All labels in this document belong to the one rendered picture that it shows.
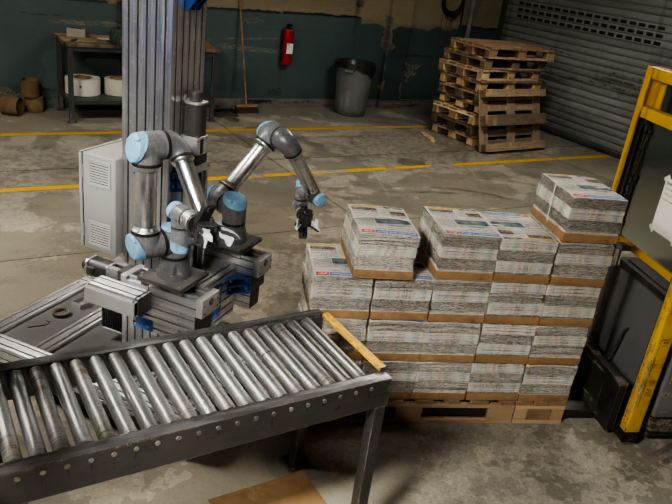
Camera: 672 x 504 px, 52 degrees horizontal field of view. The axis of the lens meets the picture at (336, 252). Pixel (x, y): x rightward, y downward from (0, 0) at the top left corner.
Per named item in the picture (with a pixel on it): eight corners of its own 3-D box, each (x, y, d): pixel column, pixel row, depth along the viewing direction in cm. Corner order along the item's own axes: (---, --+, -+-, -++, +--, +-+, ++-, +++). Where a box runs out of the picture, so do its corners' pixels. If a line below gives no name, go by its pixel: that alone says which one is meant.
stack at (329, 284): (289, 378, 385) (305, 240, 352) (487, 382, 406) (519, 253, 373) (295, 422, 350) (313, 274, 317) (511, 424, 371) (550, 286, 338)
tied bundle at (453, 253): (414, 247, 362) (421, 206, 353) (467, 250, 368) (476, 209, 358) (434, 280, 328) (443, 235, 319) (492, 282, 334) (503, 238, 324)
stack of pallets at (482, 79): (488, 126, 1066) (507, 39, 1014) (536, 143, 997) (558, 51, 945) (424, 129, 990) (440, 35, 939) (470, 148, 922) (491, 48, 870)
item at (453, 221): (423, 207, 352) (423, 205, 352) (476, 210, 358) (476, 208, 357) (444, 235, 320) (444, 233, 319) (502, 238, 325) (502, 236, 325)
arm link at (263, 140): (212, 207, 339) (281, 121, 344) (198, 197, 349) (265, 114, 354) (228, 220, 347) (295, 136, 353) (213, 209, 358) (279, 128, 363)
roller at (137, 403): (120, 360, 250) (120, 348, 248) (161, 439, 215) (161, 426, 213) (106, 363, 248) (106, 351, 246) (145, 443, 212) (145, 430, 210)
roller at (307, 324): (308, 325, 290) (309, 314, 288) (369, 387, 255) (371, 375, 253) (298, 327, 288) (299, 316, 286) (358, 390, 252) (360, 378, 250)
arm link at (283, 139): (297, 128, 338) (332, 199, 370) (285, 122, 345) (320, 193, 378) (280, 142, 335) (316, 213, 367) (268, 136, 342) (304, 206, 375)
